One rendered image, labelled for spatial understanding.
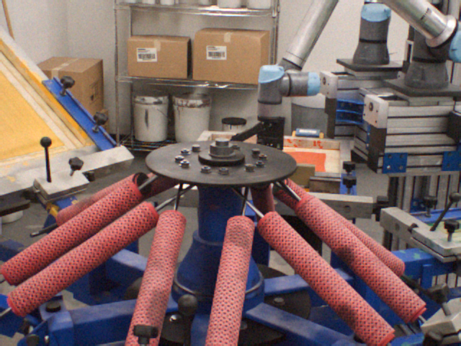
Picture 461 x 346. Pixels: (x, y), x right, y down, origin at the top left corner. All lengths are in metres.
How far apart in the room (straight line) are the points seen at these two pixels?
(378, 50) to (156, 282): 2.01
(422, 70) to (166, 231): 1.52
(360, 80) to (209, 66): 2.66
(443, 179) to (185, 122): 3.16
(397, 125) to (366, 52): 0.55
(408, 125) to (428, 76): 0.18
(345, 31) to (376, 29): 2.89
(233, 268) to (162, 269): 0.12
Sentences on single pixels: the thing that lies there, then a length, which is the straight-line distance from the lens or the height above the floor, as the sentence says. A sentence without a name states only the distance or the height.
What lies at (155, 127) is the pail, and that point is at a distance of 5.84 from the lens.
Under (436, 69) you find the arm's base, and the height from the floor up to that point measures 1.32.
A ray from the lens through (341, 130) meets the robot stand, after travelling 3.04.
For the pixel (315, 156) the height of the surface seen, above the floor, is 0.95.
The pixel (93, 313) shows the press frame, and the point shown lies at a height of 1.02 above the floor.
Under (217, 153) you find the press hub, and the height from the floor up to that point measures 1.33.
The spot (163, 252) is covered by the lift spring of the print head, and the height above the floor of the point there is 1.21.
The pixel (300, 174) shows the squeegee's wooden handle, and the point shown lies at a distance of 2.28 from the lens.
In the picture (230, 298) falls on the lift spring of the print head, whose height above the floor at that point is 1.17.
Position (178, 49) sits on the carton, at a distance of 5.61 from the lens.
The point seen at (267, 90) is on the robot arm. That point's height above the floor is 1.29.
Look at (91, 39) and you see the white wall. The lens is 6.25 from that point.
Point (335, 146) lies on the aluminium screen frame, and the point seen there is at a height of 0.97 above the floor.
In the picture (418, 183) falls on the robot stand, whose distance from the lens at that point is 2.96.
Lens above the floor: 1.72
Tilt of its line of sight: 18 degrees down
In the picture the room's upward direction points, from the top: 2 degrees clockwise
